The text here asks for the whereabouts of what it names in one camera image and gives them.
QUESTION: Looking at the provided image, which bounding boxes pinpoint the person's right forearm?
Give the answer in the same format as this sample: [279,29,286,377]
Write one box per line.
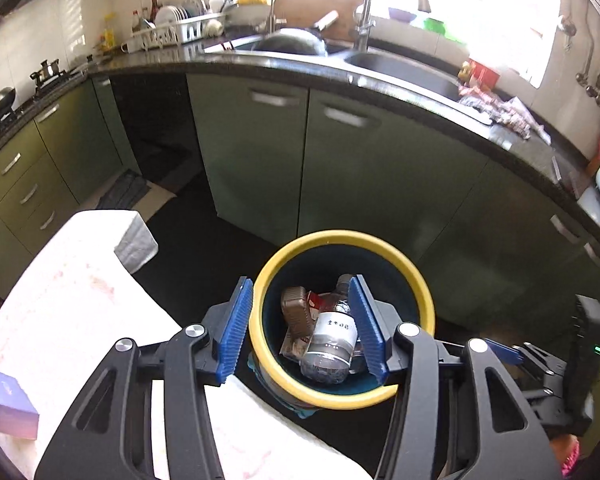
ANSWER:
[547,432,583,480]

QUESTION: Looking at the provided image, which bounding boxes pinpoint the stack of white plates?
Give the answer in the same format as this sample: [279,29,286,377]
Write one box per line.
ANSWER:
[155,2,206,26]

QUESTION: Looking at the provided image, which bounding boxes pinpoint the group of condiment bottles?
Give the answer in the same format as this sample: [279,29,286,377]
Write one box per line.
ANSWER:
[130,0,161,31]

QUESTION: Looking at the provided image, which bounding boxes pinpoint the small thin faucet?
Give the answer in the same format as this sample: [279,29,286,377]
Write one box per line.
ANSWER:
[265,0,288,36]

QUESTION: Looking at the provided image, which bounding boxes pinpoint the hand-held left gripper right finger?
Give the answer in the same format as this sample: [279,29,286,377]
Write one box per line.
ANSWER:
[348,274,563,480]

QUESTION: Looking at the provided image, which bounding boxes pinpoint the dark bin with yellow rim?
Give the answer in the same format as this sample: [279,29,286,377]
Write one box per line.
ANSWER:
[248,230,436,411]

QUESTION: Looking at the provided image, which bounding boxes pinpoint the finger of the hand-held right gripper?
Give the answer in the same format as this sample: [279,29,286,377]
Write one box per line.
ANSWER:
[484,338,556,377]

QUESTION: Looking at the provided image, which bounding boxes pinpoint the brown snack packet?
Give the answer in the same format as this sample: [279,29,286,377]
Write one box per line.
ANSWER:
[280,285,315,338]

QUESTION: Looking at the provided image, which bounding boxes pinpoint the green plastic item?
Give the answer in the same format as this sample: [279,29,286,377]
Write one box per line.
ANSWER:
[422,17,461,41]

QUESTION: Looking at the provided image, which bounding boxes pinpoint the white dish rack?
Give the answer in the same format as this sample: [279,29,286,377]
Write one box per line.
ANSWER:
[130,12,228,51]

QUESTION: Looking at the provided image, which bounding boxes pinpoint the green base cabinets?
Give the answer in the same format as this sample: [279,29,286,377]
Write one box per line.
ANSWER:
[0,72,600,361]

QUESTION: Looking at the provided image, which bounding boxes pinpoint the wooden cutting board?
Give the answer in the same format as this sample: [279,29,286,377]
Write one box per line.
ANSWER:
[275,0,366,28]

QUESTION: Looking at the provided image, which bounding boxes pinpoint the window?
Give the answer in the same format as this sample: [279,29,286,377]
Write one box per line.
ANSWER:
[425,0,566,86]

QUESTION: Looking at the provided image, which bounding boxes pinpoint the black gas stove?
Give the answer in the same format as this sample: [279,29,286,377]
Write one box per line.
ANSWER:
[0,77,88,141]

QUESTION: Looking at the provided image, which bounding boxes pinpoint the black kitchen countertop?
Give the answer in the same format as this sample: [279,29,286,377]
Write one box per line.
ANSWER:
[0,47,600,261]

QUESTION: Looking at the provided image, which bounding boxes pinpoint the yellow oil bottle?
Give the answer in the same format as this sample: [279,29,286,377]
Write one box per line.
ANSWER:
[101,12,117,51]

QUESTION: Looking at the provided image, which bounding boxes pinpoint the purple cardboard box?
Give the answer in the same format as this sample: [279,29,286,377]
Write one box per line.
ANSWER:
[0,364,40,441]

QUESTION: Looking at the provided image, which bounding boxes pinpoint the tall steel faucet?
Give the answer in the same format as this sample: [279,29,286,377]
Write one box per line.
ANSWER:
[355,0,432,53]

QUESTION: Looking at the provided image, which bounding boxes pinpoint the white floral tablecloth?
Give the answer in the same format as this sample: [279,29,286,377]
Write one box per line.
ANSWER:
[0,209,376,480]

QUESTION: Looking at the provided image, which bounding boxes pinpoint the clear plastic bottle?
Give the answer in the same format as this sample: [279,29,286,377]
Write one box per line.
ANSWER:
[300,274,358,386]

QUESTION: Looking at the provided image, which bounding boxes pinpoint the dark floor mat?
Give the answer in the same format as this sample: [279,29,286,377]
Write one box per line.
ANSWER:
[92,170,153,211]

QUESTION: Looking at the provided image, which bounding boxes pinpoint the dark wok with wooden handle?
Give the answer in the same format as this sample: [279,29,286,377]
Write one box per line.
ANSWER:
[250,10,341,57]

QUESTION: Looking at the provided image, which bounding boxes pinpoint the steel kitchen sink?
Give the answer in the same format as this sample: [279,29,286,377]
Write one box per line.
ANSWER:
[200,35,496,126]

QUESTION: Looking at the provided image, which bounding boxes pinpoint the hanging steel ladles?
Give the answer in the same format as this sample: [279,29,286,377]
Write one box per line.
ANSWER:
[560,0,600,108]

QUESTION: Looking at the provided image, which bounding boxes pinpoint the brown net rag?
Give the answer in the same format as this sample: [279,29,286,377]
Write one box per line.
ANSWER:
[457,85,551,143]

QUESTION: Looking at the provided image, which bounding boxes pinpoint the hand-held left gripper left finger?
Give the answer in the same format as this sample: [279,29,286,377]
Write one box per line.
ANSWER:
[34,276,255,480]

